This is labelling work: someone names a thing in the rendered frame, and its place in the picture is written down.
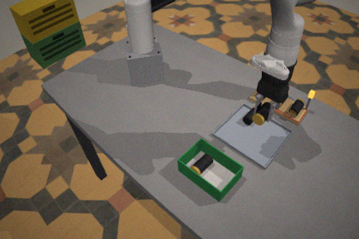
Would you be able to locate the green open-top box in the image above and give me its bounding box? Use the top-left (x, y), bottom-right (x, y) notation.
top-left (179, 140), bottom-right (244, 202)

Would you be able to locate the wooden battery holder board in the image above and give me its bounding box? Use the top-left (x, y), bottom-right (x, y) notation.
top-left (249, 90), bottom-right (315, 125)

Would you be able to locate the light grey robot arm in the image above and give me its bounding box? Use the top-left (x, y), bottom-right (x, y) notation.
top-left (124, 0), bottom-right (316, 54)

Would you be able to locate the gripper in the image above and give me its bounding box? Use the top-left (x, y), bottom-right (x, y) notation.
top-left (250, 38), bottom-right (299, 122)

